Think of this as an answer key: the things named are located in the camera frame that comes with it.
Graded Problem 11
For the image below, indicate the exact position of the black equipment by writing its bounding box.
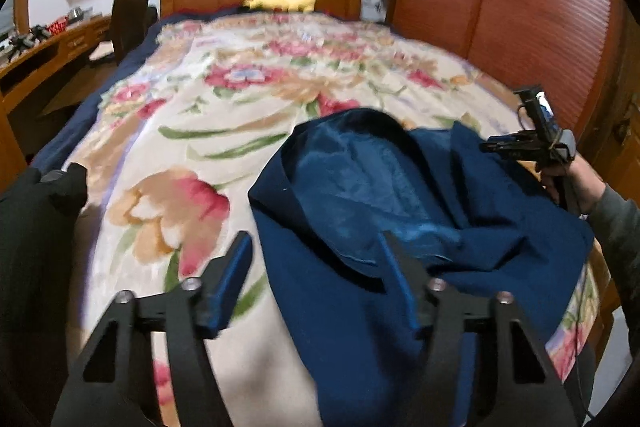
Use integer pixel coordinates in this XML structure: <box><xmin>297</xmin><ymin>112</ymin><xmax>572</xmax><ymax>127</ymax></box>
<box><xmin>4</xmin><ymin>26</ymin><xmax>51</xmax><ymax>52</ymax></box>

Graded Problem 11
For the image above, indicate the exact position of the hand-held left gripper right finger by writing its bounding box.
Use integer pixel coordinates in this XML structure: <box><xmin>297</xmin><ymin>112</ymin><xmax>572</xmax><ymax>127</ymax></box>
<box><xmin>377</xmin><ymin>231</ymin><xmax>576</xmax><ymax>427</ymax></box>

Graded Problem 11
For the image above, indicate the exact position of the blue suit jacket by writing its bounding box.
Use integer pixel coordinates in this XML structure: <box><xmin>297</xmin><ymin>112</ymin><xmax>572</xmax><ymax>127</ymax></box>
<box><xmin>248</xmin><ymin>108</ymin><xmax>595</xmax><ymax>427</ymax></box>

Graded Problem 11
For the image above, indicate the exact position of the dark chair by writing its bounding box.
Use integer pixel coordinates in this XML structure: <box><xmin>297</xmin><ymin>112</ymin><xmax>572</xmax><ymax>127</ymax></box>
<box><xmin>90</xmin><ymin>0</ymin><xmax>158</xmax><ymax>66</ymax></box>

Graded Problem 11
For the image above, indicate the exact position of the person's right hand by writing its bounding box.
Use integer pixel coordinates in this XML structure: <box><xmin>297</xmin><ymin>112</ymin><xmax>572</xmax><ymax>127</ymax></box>
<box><xmin>540</xmin><ymin>157</ymin><xmax>606</xmax><ymax>215</ymax></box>

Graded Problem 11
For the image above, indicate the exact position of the dark cloth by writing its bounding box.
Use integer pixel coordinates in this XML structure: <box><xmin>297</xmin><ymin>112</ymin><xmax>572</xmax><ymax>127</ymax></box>
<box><xmin>0</xmin><ymin>162</ymin><xmax>90</xmax><ymax>427</ymax></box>

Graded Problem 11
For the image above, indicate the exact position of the floral blanket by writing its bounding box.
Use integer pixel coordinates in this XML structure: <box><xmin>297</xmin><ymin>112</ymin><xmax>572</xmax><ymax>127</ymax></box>
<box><xmin>65</xmin><ymin>14</ymin><xmax>601</xmax><ymax>427</ymax></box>

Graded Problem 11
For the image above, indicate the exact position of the wooden desk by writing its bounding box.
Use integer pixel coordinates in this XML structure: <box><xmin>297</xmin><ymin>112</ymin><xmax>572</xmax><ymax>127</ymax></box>
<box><xmin>0</xmin><ymin>14</ymin><xmax>113</xmax><ymax>180</ymax></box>

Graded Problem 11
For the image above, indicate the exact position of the wooden slatted wardrobe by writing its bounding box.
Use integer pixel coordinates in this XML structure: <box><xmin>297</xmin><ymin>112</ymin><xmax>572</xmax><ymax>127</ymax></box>
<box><xmin>372</xmin><ymin>0</ymin><xmax>626</xmax><ymax>142</ymax></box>

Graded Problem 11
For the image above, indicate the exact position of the wooden door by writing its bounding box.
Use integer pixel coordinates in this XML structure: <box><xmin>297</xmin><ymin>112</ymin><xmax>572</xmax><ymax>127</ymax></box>
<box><xmin>575</xmin><ymin>22</ymin><xmax>640</xmax><ymax>198</ymax></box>

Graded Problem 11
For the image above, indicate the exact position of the person's right forearm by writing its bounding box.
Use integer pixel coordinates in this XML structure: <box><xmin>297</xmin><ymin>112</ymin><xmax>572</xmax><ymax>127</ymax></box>
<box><xmin>582</xmin><ymin>184</ymin><xmax>640</xmax><ymax>323</ymax></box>

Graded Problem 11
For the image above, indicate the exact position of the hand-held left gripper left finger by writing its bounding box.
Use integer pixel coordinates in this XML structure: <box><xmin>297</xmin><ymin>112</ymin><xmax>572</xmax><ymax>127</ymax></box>
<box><xmin>50</xmin><ymin>231</ymin><xmax>253</xmax><ymax>427</ymax></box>

